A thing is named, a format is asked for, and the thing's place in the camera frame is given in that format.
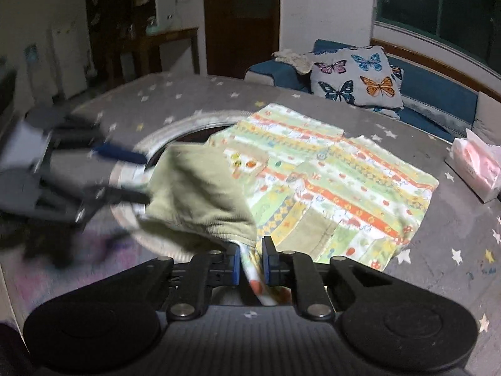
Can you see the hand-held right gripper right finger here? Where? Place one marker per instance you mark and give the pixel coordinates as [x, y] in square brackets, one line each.
[268, 266]

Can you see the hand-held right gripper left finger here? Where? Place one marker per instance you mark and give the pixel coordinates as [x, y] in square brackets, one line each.
[235, 260]

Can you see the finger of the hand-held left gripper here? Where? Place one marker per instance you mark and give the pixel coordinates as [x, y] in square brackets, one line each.
[117, 196]
[117, 152]

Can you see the colourful patterned child's garment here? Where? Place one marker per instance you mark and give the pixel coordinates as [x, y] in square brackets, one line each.
[332, 188]

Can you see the white appliance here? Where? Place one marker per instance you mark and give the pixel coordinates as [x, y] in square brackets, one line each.
[68, 58]

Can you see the wooden side table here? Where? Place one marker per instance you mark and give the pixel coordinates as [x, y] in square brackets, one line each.
[172, 35]

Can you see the pale green container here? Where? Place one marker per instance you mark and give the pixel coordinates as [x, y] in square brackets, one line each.
[156, 26]

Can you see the dark wooden shelf cabinet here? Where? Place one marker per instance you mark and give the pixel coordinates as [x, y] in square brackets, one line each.
[113, 15]

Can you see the dark wooden door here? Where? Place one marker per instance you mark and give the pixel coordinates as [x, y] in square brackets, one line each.
[242, 15]

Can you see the grey star-print table cover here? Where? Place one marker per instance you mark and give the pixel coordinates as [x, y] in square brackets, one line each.
[450, 223]

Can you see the cream crumpled cloth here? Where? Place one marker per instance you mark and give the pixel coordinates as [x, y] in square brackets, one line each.
[293, 58]

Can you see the butterfly print pillow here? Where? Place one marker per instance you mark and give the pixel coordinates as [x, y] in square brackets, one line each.
[352, 74]

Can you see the pink tissue pack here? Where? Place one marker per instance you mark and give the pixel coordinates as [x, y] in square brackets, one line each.
[473, 164]

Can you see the blue sofa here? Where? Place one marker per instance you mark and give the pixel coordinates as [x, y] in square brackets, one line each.
[430, 98]

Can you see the plain beige pillow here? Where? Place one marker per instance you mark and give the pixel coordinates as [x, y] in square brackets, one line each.
[489, 113]

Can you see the green framed window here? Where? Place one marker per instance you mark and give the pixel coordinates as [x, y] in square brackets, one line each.
[450, 0]

